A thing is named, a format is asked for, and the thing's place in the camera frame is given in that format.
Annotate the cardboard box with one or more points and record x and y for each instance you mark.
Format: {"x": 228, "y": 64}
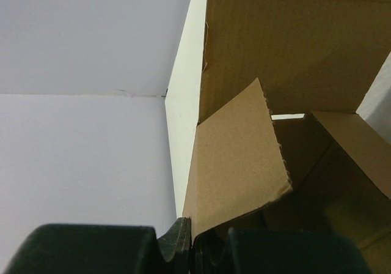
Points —
{"x": 277, "y": 129}

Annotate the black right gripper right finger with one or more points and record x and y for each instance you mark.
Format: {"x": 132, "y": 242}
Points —
{"x": 259, "y": 251}

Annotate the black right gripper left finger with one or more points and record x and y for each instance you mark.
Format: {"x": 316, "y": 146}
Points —
{"x": 90, "y": 248}

